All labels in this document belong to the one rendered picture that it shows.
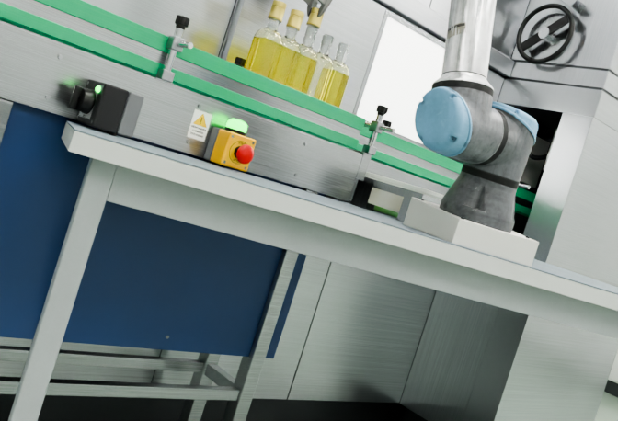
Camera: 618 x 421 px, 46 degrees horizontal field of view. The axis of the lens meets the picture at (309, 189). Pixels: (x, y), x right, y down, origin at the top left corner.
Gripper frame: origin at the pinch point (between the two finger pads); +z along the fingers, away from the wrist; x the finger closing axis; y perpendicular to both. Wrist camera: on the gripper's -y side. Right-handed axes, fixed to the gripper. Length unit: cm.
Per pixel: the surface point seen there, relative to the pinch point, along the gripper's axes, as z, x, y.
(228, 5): 4.8, -14.3, 16.6
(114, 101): 37, 26, 54
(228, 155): 41, 24, 26
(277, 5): 3.2, 1.5, 12.6
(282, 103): 25.6, 13.7, 11.0
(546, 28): -32, -7, -96
